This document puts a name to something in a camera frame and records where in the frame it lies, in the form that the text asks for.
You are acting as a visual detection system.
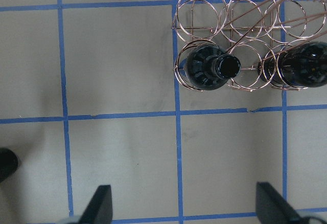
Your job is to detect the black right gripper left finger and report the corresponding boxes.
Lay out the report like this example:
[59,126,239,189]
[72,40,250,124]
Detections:
[79,185,113,224]

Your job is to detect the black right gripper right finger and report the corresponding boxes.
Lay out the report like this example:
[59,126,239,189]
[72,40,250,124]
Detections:
[255,182,307,224]

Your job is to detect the dark glass wine bottle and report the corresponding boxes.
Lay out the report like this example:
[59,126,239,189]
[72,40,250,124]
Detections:
[0,148,19,182]

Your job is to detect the dark wine bottle in basket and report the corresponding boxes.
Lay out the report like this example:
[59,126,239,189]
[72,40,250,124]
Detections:
[184,44,241,91]

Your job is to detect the copper wire bottle basket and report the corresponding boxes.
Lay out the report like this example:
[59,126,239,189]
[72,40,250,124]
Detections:
[172,0,326,92]

